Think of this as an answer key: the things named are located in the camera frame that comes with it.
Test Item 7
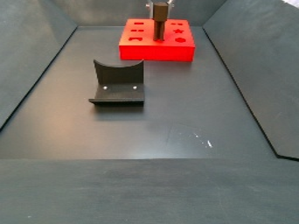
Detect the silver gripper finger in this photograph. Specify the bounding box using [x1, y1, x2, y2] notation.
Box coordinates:
[167, 0, 174, 7]
[146, 0, 154, 18]

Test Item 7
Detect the red shape sorter block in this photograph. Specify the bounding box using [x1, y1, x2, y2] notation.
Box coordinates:
[119, 18, 197, 61]

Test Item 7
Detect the black curved holder stand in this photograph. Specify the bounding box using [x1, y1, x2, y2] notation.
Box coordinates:
[88, 60, 146, 105]

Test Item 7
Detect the dark three prong peg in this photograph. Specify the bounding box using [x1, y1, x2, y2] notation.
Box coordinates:
[154, 2, 169, 41]

